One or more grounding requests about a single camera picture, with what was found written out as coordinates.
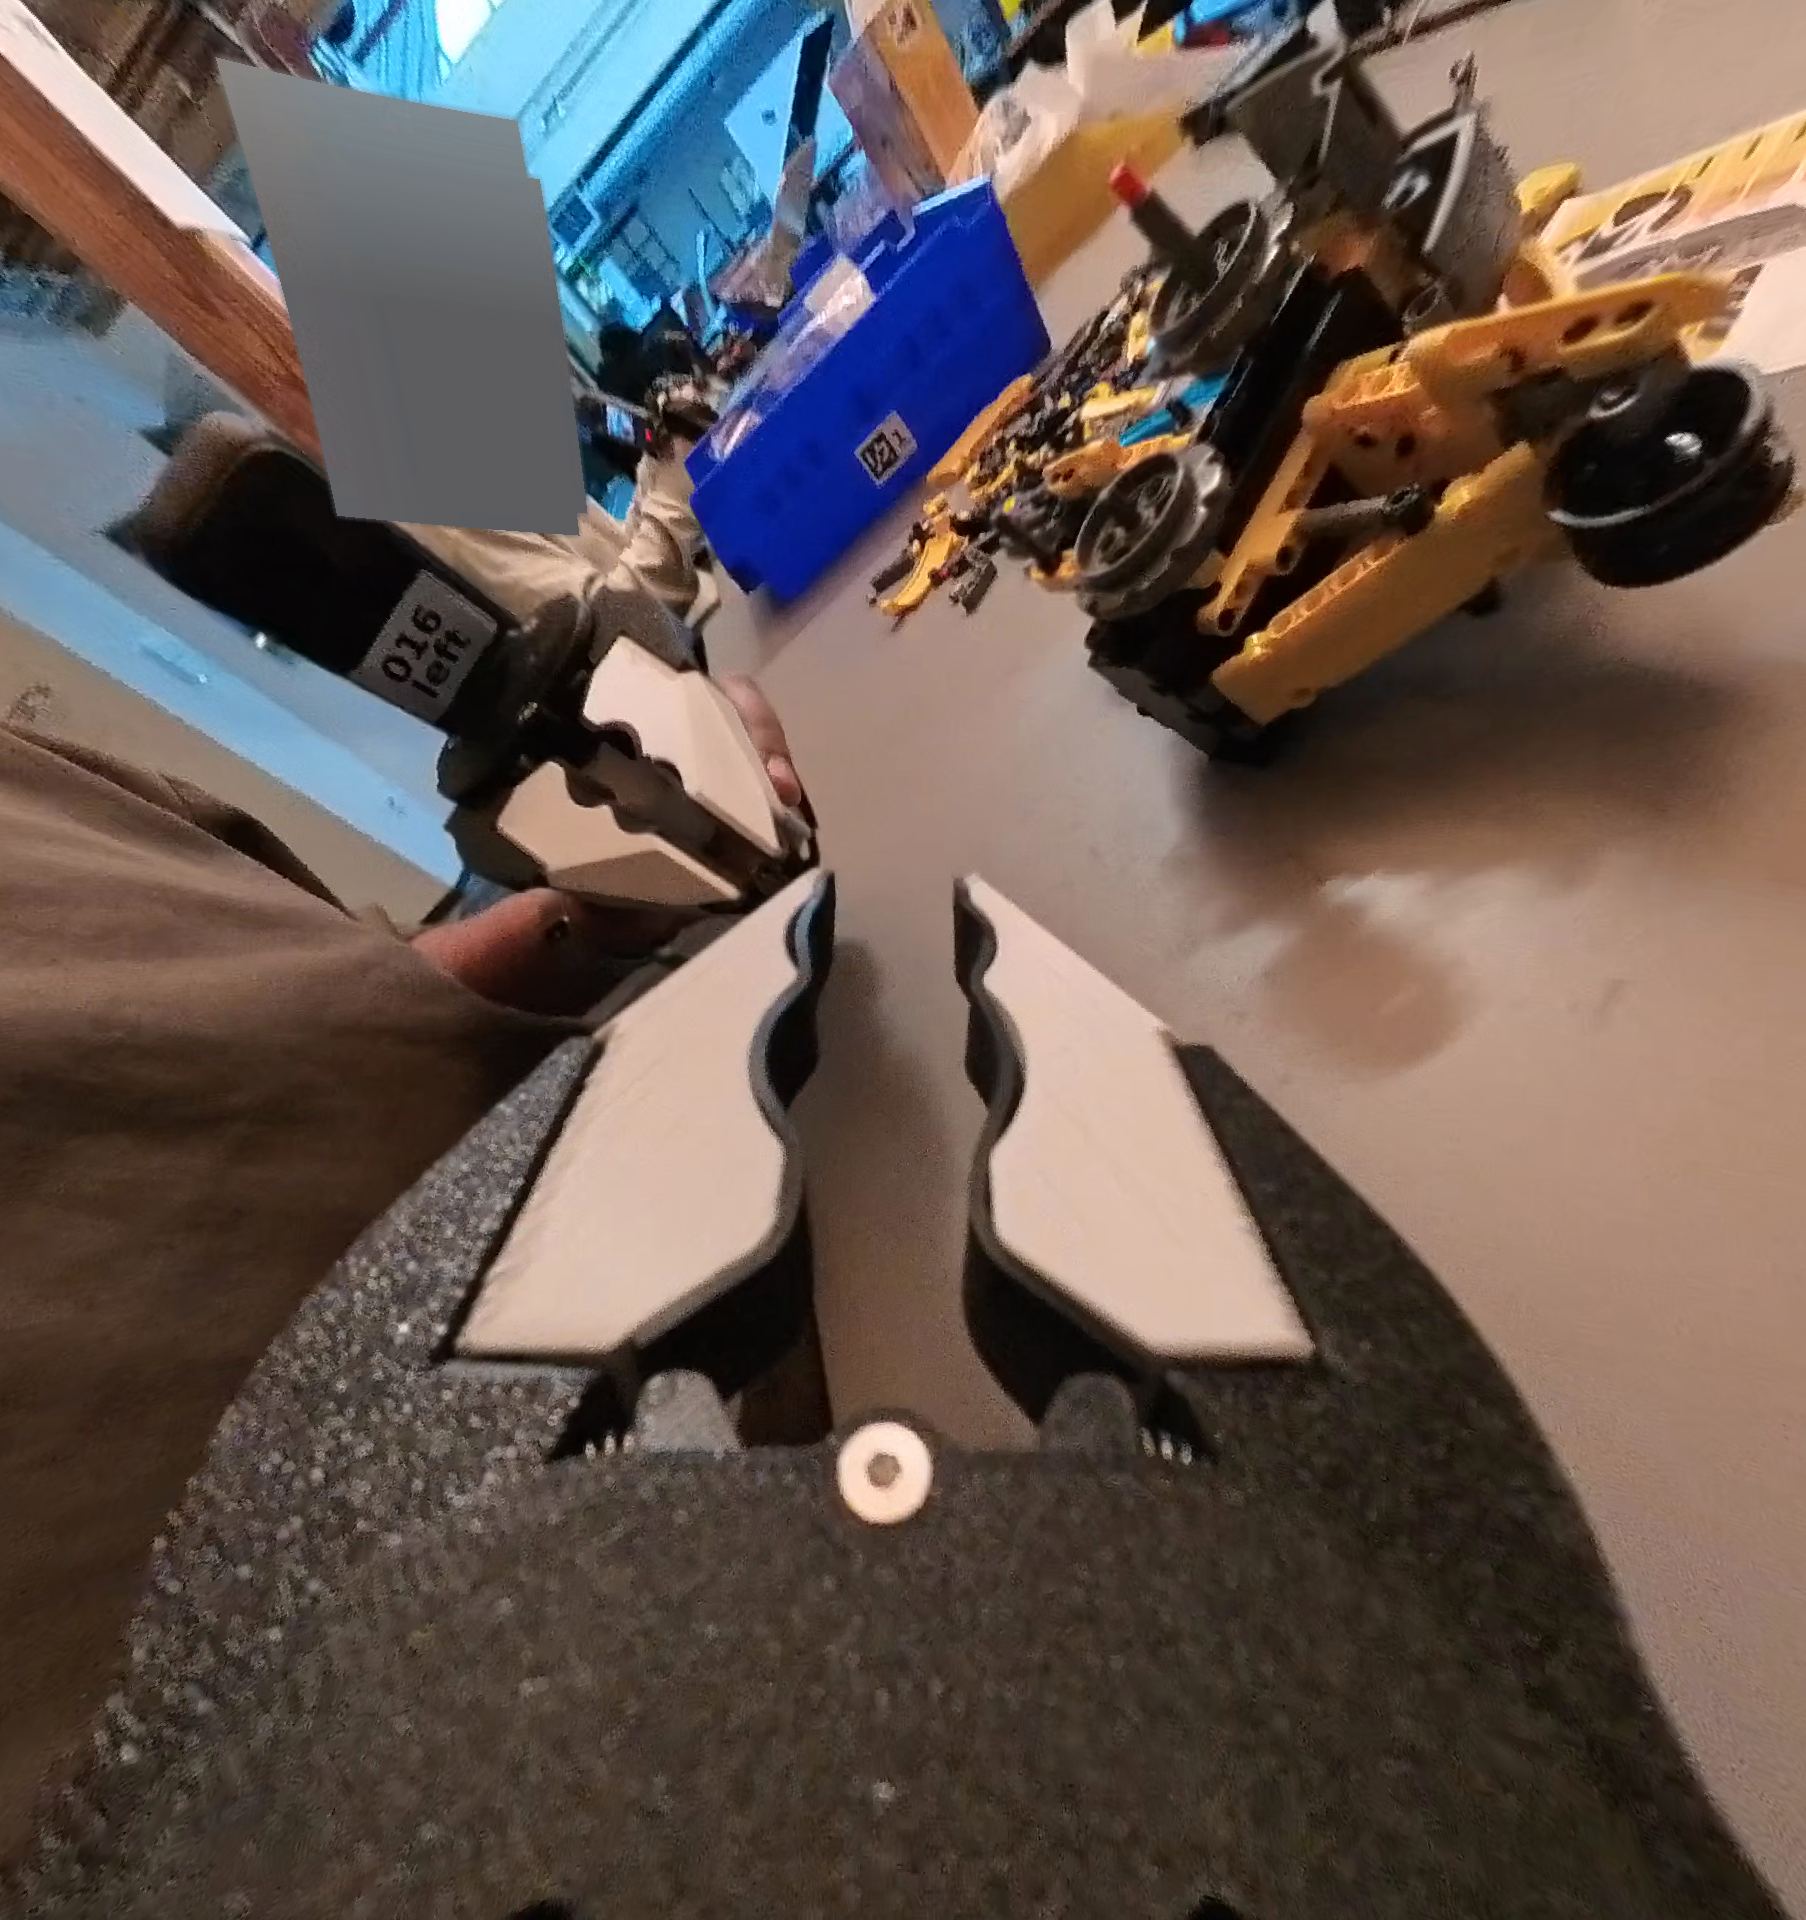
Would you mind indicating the yellow sticker sheet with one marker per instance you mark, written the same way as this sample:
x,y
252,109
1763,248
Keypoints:
x,y
1788,226

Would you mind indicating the cardboard toy set box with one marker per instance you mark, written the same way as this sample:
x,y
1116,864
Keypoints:
x,y
918,75

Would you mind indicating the yellow cardboard tray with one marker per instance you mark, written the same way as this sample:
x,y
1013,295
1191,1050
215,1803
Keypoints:
x,y
1099,196

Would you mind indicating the blue plastic bin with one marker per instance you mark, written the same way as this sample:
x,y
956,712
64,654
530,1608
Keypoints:
x,y
796,495

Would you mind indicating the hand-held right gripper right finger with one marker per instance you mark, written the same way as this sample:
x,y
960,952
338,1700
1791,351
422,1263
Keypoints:
x,y
1142,1201

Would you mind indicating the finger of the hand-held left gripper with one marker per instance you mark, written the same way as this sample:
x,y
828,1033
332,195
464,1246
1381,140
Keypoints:
x,y
619,864
692,735

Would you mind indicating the brown wooden beam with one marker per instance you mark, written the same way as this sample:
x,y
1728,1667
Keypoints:
x,y
93,196

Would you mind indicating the person's left forearm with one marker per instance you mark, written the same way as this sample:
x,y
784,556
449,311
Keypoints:
x,y
213,1020

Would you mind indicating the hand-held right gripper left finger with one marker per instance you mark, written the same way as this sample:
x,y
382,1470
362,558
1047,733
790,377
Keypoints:
x,y
633,1201

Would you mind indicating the person's left hand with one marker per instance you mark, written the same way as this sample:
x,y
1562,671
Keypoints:
x,y
529,959

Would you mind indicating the yellow black toy vehicle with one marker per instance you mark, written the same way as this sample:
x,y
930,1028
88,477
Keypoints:
x,y
1367,406

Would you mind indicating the pile of loose building pieces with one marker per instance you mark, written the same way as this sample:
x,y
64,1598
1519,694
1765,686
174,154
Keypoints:
x,y
1023,450

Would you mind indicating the clear plastic bags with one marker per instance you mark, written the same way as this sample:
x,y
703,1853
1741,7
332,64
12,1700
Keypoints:
x,y
1052,91

